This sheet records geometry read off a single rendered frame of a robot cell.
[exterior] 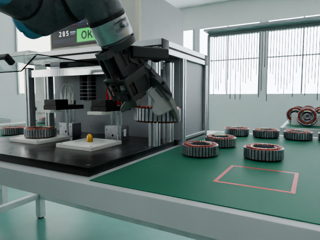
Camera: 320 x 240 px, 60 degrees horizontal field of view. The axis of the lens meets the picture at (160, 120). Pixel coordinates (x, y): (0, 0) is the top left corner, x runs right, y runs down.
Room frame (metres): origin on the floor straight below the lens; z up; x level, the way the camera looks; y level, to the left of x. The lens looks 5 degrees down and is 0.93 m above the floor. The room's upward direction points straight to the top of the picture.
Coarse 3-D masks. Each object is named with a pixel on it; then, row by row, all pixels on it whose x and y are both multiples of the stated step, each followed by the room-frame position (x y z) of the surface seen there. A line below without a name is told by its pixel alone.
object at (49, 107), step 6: (48, 102) 1.07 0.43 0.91; (54, 102) 1.05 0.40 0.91; (60, 102) 1.07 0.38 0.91; (66, 102) 1.10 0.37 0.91; (48, 108) 1.07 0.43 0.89; (54, 108) 1.05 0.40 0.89; (60, 108) 1.07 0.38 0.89; (66, 108) 1.09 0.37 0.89; (72, 108) 1.12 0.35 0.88; (78, 108) 1.15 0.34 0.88; (72, 114) 1.14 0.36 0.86
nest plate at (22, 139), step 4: (56, 136) 1.04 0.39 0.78; (60, 136) 1.04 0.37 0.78; (64, 136) 1.04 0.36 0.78; (68, 136) 1.04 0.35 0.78; (12, 140) 0.98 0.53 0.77; (16, 140) 0.97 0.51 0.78; (20, 140) 0.96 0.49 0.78; (24, 140) 0.95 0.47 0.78; (28, 140) 0.94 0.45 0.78; (32, 140) 0.93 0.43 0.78; (36, 140) 0.93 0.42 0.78; (40, 140) 0.94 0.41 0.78; (44, 140) 0.95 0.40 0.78; (48, 140) 0.96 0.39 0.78; (52, 140) 0.98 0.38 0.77; (56, 140) 0.99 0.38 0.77; (36, 144) 0.92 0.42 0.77
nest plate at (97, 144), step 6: (84, 138) 0.99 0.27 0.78; (96, 138) 0.99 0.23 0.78; (60, 144) 0.87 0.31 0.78; (66, 144) 0.86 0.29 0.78; (72, 144) 0.86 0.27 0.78; (78, 144) 0.86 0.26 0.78; (84, 144) 0.86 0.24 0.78; (90, 144) 0.86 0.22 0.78; (96, 144) 0.86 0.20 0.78; (102, 144) 0.86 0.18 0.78; (108, 144) 0.87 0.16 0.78; (114, 144) 0.90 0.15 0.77; (90, 150) 0.81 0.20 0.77
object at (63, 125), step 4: (60, 124) 1.14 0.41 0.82; (64, 124) 1.13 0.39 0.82; (72, 124) 1.11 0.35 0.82; (76, 124) 1.13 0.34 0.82; (80, 124) 1.15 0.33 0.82; (60, 128) 1.14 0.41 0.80; (64, 128) 1.13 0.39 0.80; (72, 128) 1.11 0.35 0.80; (76, 128) 1.13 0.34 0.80; (80, 128) 1.15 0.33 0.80; (60, 132) 1.14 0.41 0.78; (64, 132) 1.13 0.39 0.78; (72, 132) 1.11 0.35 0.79; (76, 132) 1.13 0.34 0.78; (80, 132) 1.15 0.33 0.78; (72, 136) 1.11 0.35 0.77
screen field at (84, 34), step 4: (84, 28) 1.09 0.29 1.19; (88, 28) 1.08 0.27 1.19; (80, 32) 1.09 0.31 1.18; (84, 32) 1.09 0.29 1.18; (88, 32) 1.08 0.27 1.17; (80, 36) 1.10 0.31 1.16; (84, 36) 1.09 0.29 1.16; (88, 36) 1.08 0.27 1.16; (92, 36) 1.07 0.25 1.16; (80, 40) 1.10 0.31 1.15; (84, 40) 1.09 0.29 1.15; (88, 40) 1.08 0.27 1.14
